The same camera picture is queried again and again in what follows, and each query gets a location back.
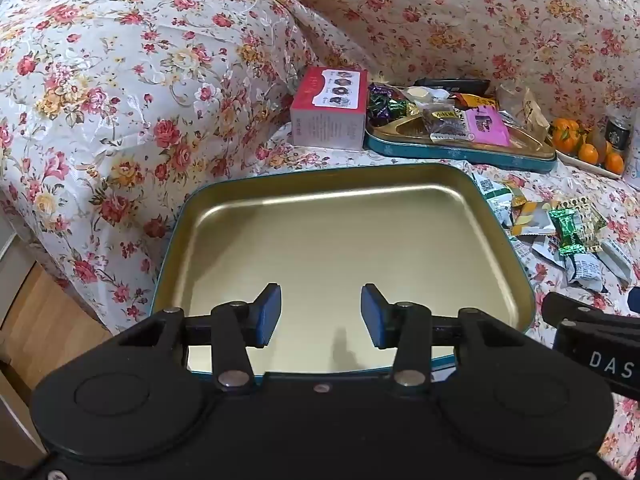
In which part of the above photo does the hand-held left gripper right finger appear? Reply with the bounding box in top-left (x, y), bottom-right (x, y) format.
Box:
top-left (361, 283), bottom-right (526, 393)

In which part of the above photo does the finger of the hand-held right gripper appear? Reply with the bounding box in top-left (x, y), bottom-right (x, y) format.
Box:
top-left (541, 291), bottom-right (640, 333)

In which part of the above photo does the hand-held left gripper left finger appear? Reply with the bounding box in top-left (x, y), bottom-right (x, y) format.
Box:
top-left (112, 283), bottom-right (282, 392)

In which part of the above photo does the pile of assorted small wrappers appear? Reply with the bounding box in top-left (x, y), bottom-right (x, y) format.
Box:
top-left (472, 172), bottom-right (633, 293)

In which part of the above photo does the deep teal gold tin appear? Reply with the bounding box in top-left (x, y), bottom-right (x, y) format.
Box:
top-left (150, 162), bottom-right (536, 376)

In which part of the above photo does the white fruit plate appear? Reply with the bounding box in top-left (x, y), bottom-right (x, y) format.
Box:
top-left (547, 145), bottom-right (626, 181)

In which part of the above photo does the white purple rabbit bottle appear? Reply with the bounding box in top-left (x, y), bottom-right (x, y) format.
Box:
top-left (622, 107), bottom-right (640, 191)

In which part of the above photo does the shallow teal gold tin lid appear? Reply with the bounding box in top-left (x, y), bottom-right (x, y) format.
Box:
top-left (364, 85), bottom-right (558, 175)

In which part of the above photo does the brown kiwi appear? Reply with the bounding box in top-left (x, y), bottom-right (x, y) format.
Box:
top-left (582, 127), bottom-right (608, 155)

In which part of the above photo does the plate of oranges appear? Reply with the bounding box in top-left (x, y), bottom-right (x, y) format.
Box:
top-left (549, 117), bottom-right (627, 176)

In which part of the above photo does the dark coffee bottle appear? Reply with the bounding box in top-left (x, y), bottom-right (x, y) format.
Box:
top-left (605, 110), bottom-right (633, 153)

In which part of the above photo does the pink white snack box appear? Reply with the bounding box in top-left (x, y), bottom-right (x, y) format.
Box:
top-left (291, 66), bottom-right (369, 152)

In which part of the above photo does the pink snack packet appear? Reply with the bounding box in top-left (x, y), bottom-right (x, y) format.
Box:
top-left (464, 106), bottom-right (512, 148)

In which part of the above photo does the gold foil snack bag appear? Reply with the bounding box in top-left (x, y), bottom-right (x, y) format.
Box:
top-left (495, 85), bottom-right (551, 147)

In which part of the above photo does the clear packet of dark plums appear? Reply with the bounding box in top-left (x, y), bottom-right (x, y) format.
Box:
top-left (421, 101), bottom-right (473, 143)

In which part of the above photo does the green wrapped candy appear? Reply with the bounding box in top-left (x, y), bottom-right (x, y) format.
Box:
top-left (390, 99), bottom-right (420, 122)

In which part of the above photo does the orange snack packet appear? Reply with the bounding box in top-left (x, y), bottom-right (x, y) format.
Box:
top-left (452, 92), bottom-right (500, 111)

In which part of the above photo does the black flat object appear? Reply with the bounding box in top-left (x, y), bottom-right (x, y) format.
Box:
top-left (414, 77), bottom-right (492, 97)

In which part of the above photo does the floral cloth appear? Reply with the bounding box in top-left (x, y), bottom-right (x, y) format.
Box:
top-left (0, 0), bottom-right (640, 476)

